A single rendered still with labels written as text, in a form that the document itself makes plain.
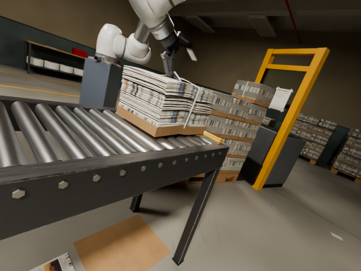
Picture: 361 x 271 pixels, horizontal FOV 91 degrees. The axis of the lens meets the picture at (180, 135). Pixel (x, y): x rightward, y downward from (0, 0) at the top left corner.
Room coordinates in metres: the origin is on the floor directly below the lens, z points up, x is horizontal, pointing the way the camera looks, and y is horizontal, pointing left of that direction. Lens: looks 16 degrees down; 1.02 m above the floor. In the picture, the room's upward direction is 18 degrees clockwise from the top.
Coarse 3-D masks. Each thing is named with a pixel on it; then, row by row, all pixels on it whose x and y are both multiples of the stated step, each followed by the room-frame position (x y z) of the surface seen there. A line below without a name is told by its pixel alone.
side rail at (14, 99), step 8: (0, 96) 0.58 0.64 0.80; (8, 96) 0.60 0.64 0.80; (8, 104) 0.57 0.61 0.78; (32, 104) 0.62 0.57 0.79; (48, 104) 0.66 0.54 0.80; (56, 104) 0.68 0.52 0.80; (64, 104) 0.72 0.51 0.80; (72, 104) 0.75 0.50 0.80; (80, 104) 0.79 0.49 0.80; (8, 112) 0.57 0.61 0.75; (40, 120) 0.65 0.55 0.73; (16, 128) 0.59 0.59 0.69
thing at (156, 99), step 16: (128, 80) 0.78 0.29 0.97; (144, 80) 0.71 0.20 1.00; (160, 80) 0.66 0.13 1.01; (176, 80) 0.73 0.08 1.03; (128, 96) 0.78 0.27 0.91; (144, 96) 0.71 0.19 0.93; (160, 96) 0.66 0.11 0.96; (176, 96) 0.70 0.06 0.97; (144, 112) 0.71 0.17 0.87; (160, 112) 0.66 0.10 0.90; (176, 112) 0.73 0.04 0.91
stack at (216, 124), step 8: (208, 120) 1.79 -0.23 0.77; (216, 120) 1.84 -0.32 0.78; (224, 120) 1.90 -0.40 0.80; (232, 120) 1.97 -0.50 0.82; (208, 128) 1.80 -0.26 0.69; (216, 128) 1.87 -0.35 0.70; (224, 128) 1.92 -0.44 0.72; (232, 128) 1.99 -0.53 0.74; (240, 128) 2.06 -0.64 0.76; (200, 136) 1.76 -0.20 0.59; (224, 144) 1.97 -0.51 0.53; (232, 144) 2.05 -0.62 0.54; (224, 160) 2.02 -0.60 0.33; (224, 168) 2.06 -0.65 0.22; (200, 176) 1.87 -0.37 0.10; (176, 184) 1.71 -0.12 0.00
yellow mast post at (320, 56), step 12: (324, 48) 2.22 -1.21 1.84; (312, 60) 2.27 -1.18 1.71; (324, 60) 2.24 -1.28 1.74; (312, 72) 2.22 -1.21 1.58; (312, 84) 2.24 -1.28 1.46; (300, 96) 2.22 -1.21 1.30; (300, 108) 2.24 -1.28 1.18; (288, 120) 2.22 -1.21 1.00; (288, 132) 2.24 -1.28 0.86; (276, 144) 2.23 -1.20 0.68; (276, 156) 2.23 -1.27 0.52; (264, 168) 2.23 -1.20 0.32; (264, 180) 2.23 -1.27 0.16
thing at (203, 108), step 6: (204, 90) 0.84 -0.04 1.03; (204, 96) 0.85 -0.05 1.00; (210, 96) 0.96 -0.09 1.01; (198, 102) 0.83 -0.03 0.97; (204, 102) 0.88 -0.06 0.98; (210, 102) 0.91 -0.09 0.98; (198, 108) 0.84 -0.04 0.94; (204, 108) 0.89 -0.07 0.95; (210, 108) 0.93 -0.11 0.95; (192, 114) 0.83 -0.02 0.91; (198, 114) 0.87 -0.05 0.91; (204, 114) 0.91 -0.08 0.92; (210, 114) 0.95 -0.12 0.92; (192, 120) 0.84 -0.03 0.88; (198, 120) 0.89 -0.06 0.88; (204, 120) 0.93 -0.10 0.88; (192, 126) 0.85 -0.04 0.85; (198, 126) 0.89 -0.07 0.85; (204, 126) 0.94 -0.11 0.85
